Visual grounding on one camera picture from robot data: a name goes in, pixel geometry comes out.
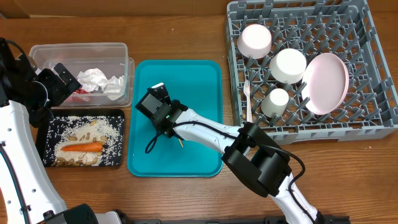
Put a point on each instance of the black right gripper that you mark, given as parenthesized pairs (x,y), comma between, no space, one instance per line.
(161,122)

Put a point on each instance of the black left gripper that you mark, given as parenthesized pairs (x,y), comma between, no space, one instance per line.
(63,89)

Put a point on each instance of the red snack wrapper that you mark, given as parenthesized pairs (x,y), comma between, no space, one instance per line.
(78,98)

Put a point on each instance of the white napkin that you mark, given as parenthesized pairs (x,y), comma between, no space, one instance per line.
(114,87)
(92,79)

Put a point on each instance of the wooden chopstick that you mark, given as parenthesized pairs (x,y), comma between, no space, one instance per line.
(181,144)

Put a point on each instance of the orange carrot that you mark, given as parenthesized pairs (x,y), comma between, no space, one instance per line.
(86,147)

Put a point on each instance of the white plastic fork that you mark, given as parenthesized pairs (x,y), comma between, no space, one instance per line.
(247,93)

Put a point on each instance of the frosted white cup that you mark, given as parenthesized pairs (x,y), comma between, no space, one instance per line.
(275,103)

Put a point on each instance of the bowl with rice and nuts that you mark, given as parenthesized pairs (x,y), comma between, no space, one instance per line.
(255,41)

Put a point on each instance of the white bowl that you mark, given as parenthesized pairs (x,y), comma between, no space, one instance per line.
(288,66)

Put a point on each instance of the large white plate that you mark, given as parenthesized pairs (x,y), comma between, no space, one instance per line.
(326,78)

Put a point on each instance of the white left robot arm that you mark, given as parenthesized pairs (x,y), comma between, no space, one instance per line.
(26,99)

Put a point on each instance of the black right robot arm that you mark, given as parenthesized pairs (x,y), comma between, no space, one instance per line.
(251,155)

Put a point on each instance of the grey dishwasher rack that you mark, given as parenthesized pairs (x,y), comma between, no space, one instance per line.
(343,28)

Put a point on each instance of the teal plastic tray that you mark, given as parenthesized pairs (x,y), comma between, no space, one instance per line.
(196,84)

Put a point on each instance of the clear plastic bin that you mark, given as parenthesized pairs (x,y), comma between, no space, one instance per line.
(110,57)

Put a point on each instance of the spilled rice and nuts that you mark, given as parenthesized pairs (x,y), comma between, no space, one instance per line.
(84,140)

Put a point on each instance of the black tray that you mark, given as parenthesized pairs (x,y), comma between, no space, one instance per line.
(40,124)

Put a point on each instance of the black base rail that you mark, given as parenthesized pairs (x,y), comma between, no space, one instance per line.
(266,220)

